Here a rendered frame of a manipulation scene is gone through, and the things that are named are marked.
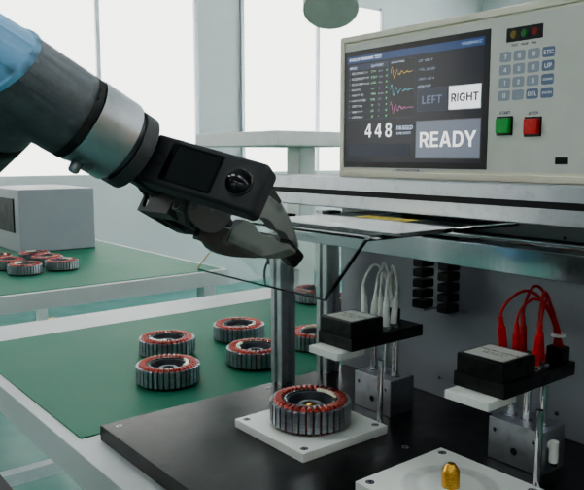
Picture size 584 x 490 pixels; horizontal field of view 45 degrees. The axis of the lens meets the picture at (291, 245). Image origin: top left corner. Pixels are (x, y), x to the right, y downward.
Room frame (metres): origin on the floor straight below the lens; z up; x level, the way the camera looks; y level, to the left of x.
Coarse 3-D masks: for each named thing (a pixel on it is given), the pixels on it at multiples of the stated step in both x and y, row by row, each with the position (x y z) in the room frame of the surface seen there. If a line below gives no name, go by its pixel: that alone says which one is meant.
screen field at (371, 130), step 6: (366, 126) 1.03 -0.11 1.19; (372, 126) 1.02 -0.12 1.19; (378, 126) 1.01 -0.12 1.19; (384, 126) 1.00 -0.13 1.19; (390, 126) 0.99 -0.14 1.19; (366, 132) 1.03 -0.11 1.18; (372, 132) 1.02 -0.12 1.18; (378, 132) 1.01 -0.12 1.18; (384, 132) 1.00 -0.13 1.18; (390, 132) 0.99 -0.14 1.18; (366, 138) 1.03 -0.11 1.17; (372, 138) 1.02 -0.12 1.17; (378, 138) 1.01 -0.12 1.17; (384, 138) 1.00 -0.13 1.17; (390, 138) 0.99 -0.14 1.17
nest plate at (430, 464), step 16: (400, 464) 0.79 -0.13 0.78; (416, 464) 0.79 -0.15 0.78; (432, 464) 0.79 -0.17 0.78; (464, 464) 0.79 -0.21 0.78; (480, 464) 0.79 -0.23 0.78; (368, 480) 0.75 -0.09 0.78; (384, 480) 0.75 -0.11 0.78; (400, 480) 0.75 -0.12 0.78; (416, 480) 0.75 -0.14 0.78; (432, 480) 0.75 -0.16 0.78; (464, 480) 0.75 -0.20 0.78; (480, 480) 0.75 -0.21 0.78; (496, 480) 0.75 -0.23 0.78; (512, 480) 0.75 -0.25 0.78
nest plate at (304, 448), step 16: (256, 416) 0.95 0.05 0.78; (352, 416) 0.95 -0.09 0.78; (256, 432) 0.90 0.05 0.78; (272, 432) 0.89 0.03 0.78; (288, 432) 0.89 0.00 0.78; (336, 432) 0.89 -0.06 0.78; (352, 432) 0.89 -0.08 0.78; (368, 432) 0.89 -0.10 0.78; (384, 432) 0.91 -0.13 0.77; (288, 448) 0.84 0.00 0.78; (304, 448) 0.84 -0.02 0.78; (320, 448) 0.84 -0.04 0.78; (336, 448) 0.86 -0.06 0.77
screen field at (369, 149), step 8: (368, 144) 1.02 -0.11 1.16; (376, 144) 1.01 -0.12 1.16; (384, 144) 1.00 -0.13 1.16; (392, 144) 0.99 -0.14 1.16; (400, 144) 0.98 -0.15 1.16; (408, 144) 0.96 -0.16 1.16; (352, 152) 1.05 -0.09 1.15; (360, 152) 1.04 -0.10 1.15; (368, 152) 1.02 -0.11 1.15; (376, 152) 1.01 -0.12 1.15; (384, 152) 1.00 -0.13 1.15; (392, 152) 0.99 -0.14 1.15; (400, 152) 0.98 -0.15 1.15; (408, 152) 0.96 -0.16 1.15
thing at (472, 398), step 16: (464, 352) 0.79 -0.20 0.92; (480, 352) 0.79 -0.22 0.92; (496, 352) 0.79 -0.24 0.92; (512, 352) 0.79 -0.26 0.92; (528, 352) 0.87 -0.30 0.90; (464, 368) 0.78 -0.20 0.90; (480, 368) 0.76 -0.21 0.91; (496, 368) 0.75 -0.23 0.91; (512, 368) 0.75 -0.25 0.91; (528, 368) 0.77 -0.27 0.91; (544, 368) 0.80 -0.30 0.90; (560, 368) 0.81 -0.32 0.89; (464, 384) 0.78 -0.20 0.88; (480, 384) 0.76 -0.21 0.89; (496, 384) 0.75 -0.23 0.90; (512, 384) 0.75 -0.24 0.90; (528, 384) 0.77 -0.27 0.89; (544, 384) 0.79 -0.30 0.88; (464, 400) 0.75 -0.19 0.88; (480, 400) 0.74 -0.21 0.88; (496, 400) 0.74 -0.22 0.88; (512, 400) 0.76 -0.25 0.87; (528, 400) 0.82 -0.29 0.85; (544, 400) 0.81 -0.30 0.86; (528, 416) 0.82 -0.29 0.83; (544, 416) 0.81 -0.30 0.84
